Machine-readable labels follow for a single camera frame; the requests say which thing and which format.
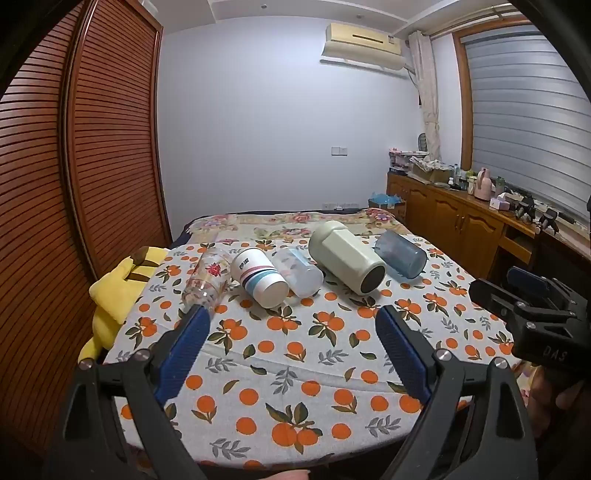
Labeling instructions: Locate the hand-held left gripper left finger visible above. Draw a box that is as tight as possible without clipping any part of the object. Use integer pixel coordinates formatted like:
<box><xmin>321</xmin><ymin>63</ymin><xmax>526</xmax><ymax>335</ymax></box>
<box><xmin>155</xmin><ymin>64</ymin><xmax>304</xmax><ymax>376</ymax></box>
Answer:
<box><xmin>46</xmin><ymin>305</ymin><xmax>213</xmax><ymax>480</ymax></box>

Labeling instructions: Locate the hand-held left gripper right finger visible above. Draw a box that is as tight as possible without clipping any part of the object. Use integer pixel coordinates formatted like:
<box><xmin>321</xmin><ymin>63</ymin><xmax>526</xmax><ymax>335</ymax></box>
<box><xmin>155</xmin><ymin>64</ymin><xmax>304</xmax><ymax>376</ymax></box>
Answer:
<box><xmin>375</xmin><ymin>305</ymin><xmax>541</xmax><ymax>480</ymax></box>

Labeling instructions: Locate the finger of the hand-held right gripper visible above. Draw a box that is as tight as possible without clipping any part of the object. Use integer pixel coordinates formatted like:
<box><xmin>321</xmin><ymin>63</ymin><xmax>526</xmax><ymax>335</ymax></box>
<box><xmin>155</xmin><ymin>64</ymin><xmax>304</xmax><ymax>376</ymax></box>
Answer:
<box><xmin>507</xmin><ymin>267</ymin><xmax>580</xmax><ymax>303</ymax></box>
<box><xmin>468</xmin><ymin>278</ymin><xmax>575</xmax><ymax>342</ymax></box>

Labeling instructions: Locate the clear glass cup red print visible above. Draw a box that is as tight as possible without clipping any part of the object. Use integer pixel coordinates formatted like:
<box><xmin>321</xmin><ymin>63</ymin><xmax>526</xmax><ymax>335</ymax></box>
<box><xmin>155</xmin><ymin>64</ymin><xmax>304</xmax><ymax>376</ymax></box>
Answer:
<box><xmin>181</xmin><ymin>247</ymin><xmax>233</xmax><ymax>319</ymax></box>

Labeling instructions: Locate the blue translucent cup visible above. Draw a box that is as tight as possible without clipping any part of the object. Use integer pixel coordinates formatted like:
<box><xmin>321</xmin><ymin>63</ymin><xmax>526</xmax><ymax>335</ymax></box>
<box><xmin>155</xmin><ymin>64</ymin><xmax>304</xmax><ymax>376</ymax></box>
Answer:
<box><xmin>373</xmin><ymin>230</ymin><xmax>428</xmax><ymax>279</ymax></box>

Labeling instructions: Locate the white striped paper cup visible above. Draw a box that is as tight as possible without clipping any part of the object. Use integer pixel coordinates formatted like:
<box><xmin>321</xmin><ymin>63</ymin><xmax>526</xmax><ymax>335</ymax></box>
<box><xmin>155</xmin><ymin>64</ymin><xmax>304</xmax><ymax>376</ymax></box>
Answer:
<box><xmin>231</xmin><ymin>248</ymin><xmax>290</xmax><ymax>309</ymax></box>

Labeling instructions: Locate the pale green insulated cup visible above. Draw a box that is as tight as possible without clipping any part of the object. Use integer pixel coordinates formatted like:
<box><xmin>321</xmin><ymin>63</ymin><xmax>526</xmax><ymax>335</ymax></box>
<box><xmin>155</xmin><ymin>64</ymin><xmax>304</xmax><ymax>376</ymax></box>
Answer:
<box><xmin>308</xmin><ymin>220</ymin><xmax>387</xmax><ymax>295</ymax></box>

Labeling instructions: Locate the clear plastic cup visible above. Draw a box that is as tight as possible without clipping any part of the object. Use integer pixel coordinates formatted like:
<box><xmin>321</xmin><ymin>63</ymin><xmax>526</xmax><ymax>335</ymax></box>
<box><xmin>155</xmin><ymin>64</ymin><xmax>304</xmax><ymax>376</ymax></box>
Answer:
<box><xmin>271</xmin><ymin>247</ymin><xmax>325</xmax><ymax>298</ymax></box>

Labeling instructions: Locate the yellow plush toy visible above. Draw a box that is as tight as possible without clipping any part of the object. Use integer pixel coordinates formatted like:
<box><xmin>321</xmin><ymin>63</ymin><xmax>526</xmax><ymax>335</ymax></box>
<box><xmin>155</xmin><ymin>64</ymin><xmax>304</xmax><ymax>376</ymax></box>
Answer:
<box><xmin>78</xmin><ymin>246</ymin><xmax>169</xmax><ymax>363</ymax></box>

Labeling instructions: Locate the wooden sideboard cabinet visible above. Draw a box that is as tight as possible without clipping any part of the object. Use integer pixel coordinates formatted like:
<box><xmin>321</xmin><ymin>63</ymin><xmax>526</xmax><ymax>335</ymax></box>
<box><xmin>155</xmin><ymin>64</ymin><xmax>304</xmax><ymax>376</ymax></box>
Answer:
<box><xmin>387</xmin><ymin>172</ymin><xmax>591</xmax><ymax>280</ymax></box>

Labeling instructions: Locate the orange fruit printed blanket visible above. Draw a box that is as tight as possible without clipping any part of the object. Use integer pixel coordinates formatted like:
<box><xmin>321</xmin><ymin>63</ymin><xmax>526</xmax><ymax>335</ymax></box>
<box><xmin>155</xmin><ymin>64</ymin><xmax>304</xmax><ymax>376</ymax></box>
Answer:
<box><xmin>99</xmin><ymin>233</ymin><xmax>522</xmax><ymax>469</ymax></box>

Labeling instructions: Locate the cardboard box with clutter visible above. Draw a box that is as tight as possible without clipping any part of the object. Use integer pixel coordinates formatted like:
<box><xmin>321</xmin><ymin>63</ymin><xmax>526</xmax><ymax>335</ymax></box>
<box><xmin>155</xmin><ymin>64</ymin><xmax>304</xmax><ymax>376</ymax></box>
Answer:
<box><xmin>409</xmin><ymin>157</ymin><xmax>455</xmax><ymax>185</ymax></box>

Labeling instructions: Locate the blue plastic bag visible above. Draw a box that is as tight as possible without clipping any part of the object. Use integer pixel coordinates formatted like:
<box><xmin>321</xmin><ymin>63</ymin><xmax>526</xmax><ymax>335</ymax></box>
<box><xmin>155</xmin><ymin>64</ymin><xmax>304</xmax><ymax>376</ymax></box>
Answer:
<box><xmin>368</xmin><ymin>194</ymin><xmax>407</xmax><ymax>217</ymax></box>

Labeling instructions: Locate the floral bed sheet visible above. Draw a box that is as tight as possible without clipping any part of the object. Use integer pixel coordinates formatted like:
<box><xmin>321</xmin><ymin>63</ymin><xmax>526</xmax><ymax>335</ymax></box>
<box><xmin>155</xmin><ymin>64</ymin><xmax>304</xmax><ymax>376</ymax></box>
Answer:
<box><xmin>187</xmin><ymin>208</ymin><xmax>409</xmax><ymax>245</ymax></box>

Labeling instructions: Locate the grey window blind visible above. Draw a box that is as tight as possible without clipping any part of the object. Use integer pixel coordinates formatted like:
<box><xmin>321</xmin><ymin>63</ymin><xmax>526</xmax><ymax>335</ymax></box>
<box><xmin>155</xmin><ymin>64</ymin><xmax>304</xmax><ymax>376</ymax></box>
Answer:
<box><xmin>464</xmin><ymin>25</ymin><xmax>591</xmax><ymax>217</ymax></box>

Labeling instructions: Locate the stack of pink boxes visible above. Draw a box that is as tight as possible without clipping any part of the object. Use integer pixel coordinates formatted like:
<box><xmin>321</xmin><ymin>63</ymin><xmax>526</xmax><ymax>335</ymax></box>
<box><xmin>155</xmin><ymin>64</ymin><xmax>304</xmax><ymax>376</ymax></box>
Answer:
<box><xmin>389</xmin><ymin>148</ymin><xmax>411</xmax><ymax>176</ymax></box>

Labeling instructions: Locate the pale patterned curtain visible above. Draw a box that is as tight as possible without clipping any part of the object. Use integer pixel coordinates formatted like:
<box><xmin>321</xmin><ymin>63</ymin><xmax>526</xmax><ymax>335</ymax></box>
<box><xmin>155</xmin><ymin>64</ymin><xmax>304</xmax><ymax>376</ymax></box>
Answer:
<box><xmin>406</xmin><ymin>30</ymin><xmax>441</xmax><ymax>162</ymax></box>

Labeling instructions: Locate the wooden louvered wardrobe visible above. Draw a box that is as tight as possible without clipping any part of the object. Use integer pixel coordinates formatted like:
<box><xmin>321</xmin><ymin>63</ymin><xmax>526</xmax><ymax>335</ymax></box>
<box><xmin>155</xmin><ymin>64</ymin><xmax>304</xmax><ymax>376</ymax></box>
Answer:
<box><xmin>0</xmin><ymin>0</ymin><xmax>174</xmax><ymax>462</ymax></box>

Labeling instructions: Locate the white air conditioner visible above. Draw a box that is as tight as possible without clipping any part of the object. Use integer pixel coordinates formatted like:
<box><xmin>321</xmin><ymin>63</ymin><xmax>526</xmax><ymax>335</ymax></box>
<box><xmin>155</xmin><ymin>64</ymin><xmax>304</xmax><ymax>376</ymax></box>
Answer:
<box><xmin>320</xmin><ymin>22</ymin><xmax>407</xmax><ymax>72</ymax></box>

